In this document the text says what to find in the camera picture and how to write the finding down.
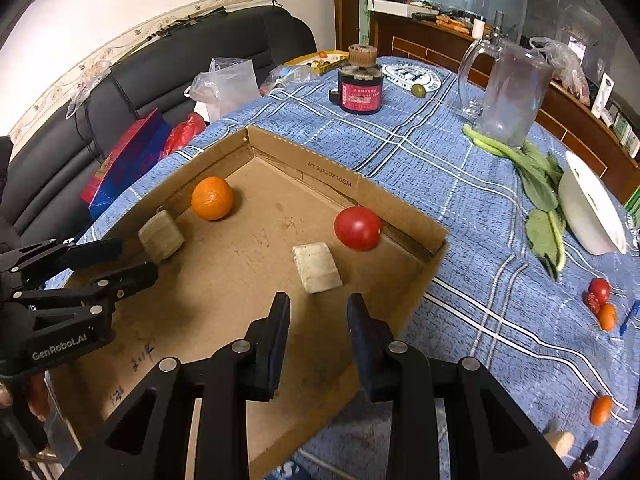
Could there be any dark jar with pink label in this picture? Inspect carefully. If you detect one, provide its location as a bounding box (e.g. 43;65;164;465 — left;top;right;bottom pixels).
329;44;384;115

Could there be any orange tangerine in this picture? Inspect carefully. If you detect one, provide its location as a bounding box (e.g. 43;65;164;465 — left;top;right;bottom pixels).
589;396;613;427
191;177;234;221

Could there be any brown cardboard box tray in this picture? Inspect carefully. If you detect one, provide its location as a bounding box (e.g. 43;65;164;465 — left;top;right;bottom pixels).
51;127;447;479

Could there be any large red tomato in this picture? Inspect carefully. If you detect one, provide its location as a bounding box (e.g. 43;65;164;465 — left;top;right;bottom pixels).
334;206;382;252

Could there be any small green olive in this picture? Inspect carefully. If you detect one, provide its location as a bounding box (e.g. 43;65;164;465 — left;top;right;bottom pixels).
411;84;426;99

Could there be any small red jujube by tomatoes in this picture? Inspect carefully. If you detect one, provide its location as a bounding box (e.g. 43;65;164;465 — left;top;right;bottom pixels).
582;290;601;316

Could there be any person's left hand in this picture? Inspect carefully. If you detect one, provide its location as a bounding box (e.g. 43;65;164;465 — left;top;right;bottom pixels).
0;373;50;422

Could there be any blue marker pen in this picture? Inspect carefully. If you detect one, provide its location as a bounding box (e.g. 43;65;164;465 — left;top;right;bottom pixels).
620;300;640;337

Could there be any dark round fruit right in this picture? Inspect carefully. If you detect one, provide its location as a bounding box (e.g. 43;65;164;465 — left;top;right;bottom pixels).
579;439;599;464

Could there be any large red jujube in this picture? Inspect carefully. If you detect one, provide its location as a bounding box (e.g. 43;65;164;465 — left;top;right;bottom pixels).
568;460;589;480

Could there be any small orange tomato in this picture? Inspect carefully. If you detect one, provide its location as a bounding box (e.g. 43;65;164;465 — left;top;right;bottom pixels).
597;304;617;332

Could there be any beige cut piece large front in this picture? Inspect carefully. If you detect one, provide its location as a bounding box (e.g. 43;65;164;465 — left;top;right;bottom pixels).
292;242;343;295

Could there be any red blue gift bag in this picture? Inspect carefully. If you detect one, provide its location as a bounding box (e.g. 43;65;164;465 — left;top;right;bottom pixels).
80;108;171;220

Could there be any green leafy vegetable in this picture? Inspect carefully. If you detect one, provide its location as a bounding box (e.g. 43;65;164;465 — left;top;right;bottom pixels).
462;125;566;281

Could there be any clear glass pitcher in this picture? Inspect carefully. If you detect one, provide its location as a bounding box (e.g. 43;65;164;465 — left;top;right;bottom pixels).
458;39;553;148

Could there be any blue plaid tablecloth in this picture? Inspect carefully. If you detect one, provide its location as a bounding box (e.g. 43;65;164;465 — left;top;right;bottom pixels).
44;55;640;480

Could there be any black leather sofa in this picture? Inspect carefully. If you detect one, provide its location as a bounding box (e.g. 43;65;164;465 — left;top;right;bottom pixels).
1;6;317;252

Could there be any plastic bag on cabinet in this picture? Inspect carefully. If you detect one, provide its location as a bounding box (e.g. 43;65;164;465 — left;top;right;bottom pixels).
529;37;590;106

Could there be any small red tomato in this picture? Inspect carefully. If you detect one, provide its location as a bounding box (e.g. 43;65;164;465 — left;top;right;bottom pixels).
588;278;611;304

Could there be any white box on cabinet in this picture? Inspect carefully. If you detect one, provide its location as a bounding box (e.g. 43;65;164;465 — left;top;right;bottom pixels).
591;73;614;119

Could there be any clear plastic bag on sofa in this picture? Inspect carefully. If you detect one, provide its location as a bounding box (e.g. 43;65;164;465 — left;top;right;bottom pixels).
183;58;260;122

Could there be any white bowl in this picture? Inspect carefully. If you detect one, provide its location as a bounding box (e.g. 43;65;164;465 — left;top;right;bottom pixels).
559;151;627;256

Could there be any wooden cabinet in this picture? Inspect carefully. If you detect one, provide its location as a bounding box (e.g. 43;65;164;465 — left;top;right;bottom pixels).
332;0;640;206

